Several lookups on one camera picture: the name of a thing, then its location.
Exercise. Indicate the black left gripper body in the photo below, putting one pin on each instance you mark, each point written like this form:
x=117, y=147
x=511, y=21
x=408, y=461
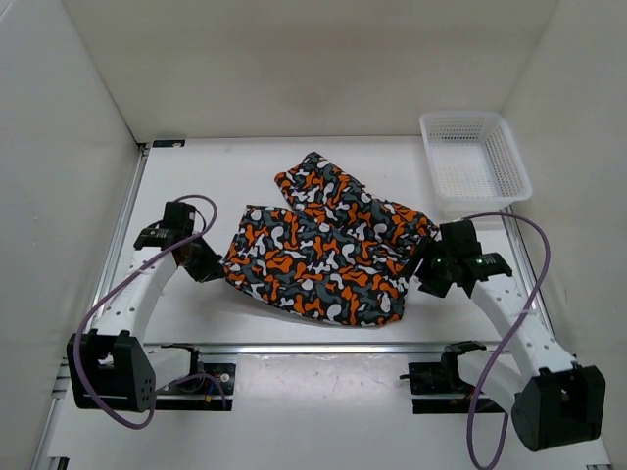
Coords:
x=202, y=260

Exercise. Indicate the orange camouflage shorts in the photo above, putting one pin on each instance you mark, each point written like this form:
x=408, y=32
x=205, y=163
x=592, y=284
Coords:
x=335, y=254

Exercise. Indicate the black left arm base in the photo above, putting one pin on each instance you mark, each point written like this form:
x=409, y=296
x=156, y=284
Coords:
x=206, y=387

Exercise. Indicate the white plastic mesh basket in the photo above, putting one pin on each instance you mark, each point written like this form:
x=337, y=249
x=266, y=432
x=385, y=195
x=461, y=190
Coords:
x=474, y=162

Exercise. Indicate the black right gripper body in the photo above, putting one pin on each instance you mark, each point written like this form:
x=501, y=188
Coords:
x=434, y=269

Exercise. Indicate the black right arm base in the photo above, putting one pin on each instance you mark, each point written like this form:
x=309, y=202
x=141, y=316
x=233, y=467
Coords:
x=436, y=387

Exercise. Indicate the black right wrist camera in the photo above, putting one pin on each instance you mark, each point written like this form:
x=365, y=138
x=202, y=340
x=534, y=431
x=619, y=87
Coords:
x=459, y=239

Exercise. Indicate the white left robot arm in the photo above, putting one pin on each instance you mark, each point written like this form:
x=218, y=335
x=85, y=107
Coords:
x=111, y=368

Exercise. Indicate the aluminium front rail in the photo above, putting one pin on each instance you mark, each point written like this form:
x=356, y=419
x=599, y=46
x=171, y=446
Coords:
x=320, y=348

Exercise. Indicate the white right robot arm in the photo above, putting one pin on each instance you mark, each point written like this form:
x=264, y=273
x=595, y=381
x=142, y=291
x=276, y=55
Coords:
x=551, y=400

